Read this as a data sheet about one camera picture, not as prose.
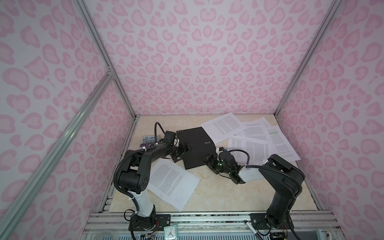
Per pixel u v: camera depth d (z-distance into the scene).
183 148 0.86
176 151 0.84
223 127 1.14
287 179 0.45
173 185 0.86
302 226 0.73
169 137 0.79
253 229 0.70
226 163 0.73
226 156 0.73
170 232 0.69
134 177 0.48
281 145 1.03
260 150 1.01
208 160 0.82
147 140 1.03
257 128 1.12
